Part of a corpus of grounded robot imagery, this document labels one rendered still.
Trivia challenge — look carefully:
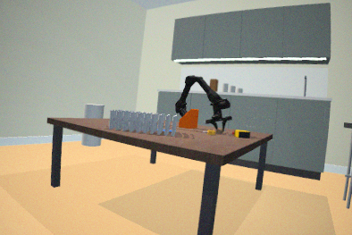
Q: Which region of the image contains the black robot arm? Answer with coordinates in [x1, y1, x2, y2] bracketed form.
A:
[175, 75, 230, 122]

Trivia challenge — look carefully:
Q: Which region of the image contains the tan wooden-handled tool with thin metal shaft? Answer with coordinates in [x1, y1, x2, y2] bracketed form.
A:
[216, 129, 223, 135]

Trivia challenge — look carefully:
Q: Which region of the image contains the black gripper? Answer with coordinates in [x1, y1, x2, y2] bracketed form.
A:
[205, 110, 232, 131]

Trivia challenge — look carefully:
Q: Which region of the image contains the yellow box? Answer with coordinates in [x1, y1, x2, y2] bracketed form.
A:
[234, 130, 250, 138]

